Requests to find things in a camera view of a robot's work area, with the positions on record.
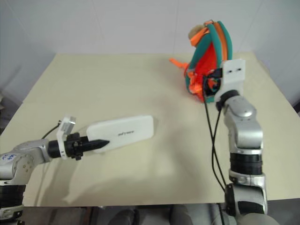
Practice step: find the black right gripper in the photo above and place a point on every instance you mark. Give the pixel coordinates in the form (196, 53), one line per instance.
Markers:
(216, 73)

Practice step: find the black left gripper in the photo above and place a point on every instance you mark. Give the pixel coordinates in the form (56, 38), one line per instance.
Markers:
(74, 145)

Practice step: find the orange and teal backpack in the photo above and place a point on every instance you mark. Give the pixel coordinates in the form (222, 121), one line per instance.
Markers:
(204, 63)

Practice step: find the white rectangular box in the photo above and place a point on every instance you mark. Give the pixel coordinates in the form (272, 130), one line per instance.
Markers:
(131, 126)

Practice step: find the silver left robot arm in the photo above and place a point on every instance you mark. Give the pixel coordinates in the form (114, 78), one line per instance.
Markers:
(25, 152)

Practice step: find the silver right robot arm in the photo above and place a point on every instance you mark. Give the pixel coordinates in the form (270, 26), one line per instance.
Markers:
(246, 131)

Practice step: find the beige plush pendant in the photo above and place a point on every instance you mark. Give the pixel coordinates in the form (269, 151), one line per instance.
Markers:
(195, 31)

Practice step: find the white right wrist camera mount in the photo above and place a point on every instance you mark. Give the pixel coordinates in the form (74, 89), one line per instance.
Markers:
(233, 72)

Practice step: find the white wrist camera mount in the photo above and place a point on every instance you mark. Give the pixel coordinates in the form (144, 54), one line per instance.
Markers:
(65, 125)
(233, 72)

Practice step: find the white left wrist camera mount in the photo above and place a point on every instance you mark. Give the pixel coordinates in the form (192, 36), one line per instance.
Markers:
(65, 125)

